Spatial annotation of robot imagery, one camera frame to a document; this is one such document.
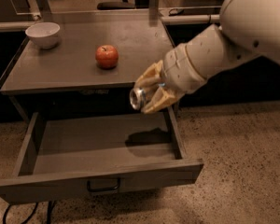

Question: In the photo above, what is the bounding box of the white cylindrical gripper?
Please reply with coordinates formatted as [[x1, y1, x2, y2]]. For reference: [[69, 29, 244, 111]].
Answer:
[[134, 44, 206, 114]]

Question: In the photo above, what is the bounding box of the silver blue redbull can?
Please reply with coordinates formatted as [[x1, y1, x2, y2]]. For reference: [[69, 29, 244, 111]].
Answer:
[[129, 82, 167, 111]]

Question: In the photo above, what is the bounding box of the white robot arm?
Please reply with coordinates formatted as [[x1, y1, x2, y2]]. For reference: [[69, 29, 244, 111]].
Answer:
[[130, 0, 280, 114]]

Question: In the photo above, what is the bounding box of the open grey top drawer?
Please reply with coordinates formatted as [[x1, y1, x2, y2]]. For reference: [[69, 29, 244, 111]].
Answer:
[[0, 109, 203, 204]]

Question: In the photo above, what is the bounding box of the red apple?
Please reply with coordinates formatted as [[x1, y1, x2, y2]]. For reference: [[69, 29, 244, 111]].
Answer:
[[95, 45, 119, 69]]

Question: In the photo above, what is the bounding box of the black object on counter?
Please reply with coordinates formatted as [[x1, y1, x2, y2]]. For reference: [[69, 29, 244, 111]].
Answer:
[[168, 8, 184, 16]]

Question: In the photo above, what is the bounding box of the black office chair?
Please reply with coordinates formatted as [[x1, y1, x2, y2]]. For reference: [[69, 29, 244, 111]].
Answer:
[[97, 0, 135, 10]]

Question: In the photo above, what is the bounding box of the white ceramic bowl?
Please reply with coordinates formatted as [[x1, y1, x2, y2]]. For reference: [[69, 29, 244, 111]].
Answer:
[[25, 22, 61, 49]]

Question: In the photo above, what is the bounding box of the black drawer handle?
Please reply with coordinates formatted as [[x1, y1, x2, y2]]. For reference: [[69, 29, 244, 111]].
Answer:
[[87, 178, 121, 193]]

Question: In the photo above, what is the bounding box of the black floor cable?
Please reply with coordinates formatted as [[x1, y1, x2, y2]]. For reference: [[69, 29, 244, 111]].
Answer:
[[1, 200, 56, 224]]

